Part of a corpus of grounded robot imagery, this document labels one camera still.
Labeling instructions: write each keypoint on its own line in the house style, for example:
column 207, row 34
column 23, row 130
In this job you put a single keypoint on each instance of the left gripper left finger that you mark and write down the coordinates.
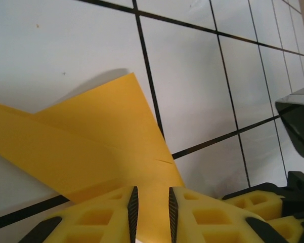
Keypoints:
column 96, row 227

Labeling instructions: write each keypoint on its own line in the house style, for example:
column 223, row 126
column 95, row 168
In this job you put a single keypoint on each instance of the yellow paper sheet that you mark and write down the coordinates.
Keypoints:
column 91, row 131

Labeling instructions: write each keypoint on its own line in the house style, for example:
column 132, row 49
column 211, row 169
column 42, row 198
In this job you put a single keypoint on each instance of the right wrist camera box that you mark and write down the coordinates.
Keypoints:
column 298, row 121

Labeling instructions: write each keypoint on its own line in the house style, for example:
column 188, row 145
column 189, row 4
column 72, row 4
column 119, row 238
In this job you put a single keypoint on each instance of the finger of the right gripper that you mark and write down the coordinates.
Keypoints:
column 291, row 227
column 265, row 205

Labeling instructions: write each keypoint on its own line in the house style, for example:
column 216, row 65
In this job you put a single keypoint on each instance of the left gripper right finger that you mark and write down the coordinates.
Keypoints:
column 207, row 227

